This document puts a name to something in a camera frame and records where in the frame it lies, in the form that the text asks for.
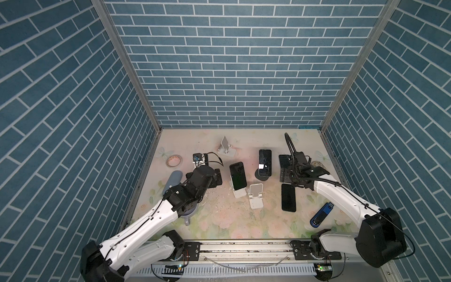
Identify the black phone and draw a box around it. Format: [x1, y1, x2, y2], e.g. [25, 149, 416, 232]
[258, 149, 272, 175]
[229, 162, 247, 190]
[281, 183, 297, 213]
[278, 155, 292, 170]

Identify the white phone stand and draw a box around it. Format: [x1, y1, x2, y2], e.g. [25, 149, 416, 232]
[233, 188, 247, 199]
[217, 136, 236, 157]
[248, 183, 264, 209]

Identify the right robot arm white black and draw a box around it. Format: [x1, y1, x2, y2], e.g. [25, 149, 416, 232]
[279, 152, 407, 268]

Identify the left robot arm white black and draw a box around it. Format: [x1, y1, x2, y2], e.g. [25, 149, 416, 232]
[80, 165, 223, 282]

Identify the black round stand rear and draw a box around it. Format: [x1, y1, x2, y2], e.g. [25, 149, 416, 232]
[254, 169, 271, 182]

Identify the patterned shell stone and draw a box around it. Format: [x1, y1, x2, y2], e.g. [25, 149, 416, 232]
[311, 161, 327, 170]

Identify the lavender mug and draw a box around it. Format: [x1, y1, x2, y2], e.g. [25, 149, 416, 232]
[181, 205, 198, 226]

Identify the tape roll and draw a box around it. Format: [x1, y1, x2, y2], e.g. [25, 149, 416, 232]
[166, 154, 183, 168]

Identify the blue stapler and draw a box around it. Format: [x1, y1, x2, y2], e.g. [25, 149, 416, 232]
[310, 202, 334, 228]

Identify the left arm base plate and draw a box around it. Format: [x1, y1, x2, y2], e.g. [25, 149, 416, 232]
[176, 242, 202, 262]

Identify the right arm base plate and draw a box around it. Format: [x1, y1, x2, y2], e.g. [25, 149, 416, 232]
[290, 240, 342, 260]

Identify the aluminium rail at front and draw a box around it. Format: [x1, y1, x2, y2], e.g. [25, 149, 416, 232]
[124, 240, 400, 282]

